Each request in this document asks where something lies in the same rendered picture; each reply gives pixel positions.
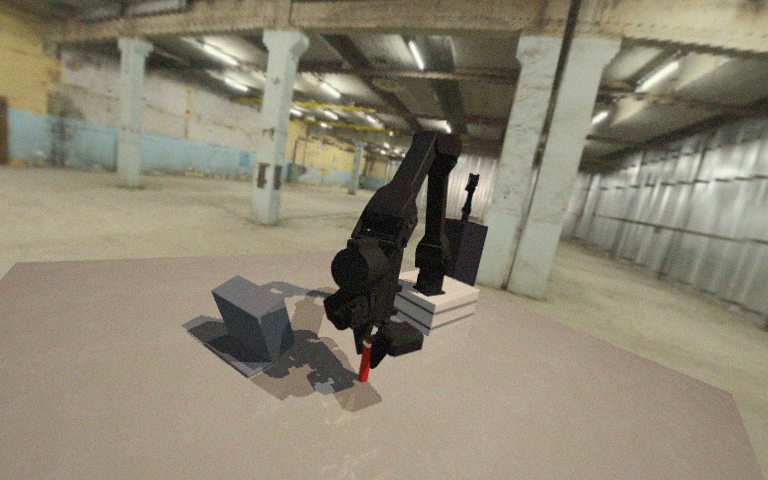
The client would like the red square peg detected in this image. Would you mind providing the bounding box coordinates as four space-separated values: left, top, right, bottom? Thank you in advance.
358 338 371 382

